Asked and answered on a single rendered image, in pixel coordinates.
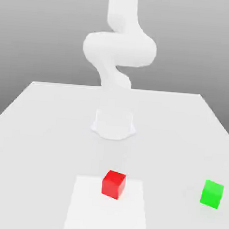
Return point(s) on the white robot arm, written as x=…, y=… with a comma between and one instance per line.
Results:
x=119, y=49

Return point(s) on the small red cube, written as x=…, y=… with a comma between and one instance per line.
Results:
x=112, y=185

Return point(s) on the small green cube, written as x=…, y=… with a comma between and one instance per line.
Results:
x=211, y=194

